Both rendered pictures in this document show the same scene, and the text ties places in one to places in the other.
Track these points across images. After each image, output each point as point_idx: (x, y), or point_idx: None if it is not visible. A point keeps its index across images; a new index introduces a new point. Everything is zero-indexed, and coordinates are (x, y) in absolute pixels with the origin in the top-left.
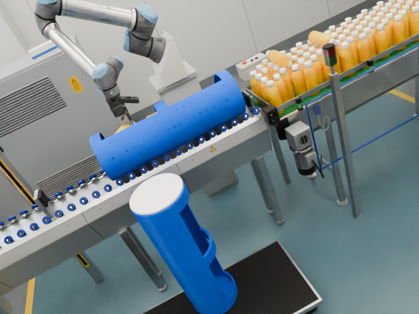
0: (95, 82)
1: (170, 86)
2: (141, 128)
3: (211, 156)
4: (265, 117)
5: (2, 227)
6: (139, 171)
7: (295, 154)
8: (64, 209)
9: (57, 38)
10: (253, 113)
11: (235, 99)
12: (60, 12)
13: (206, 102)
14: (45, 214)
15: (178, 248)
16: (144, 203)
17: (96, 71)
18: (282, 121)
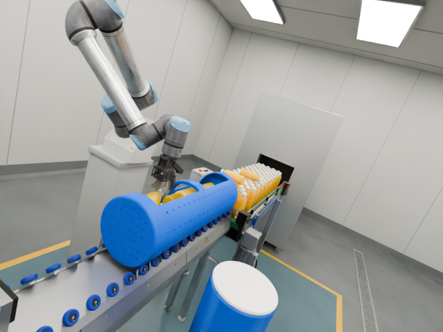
0: (136, 130)
1: (131, 165)
2: (192, 203)
3: (204, 246)
4: (242, 219)
5: None
6: (163, 255)
7: (245, 253)
8: (29, 324)
9: (99, 53)
10: (227, 213)
11: (235, 199)
12: (112, 31)
13: (226, 195)
14: None
15: None
16: (249, 299)
17: (184, 122)
18: (244, 225)
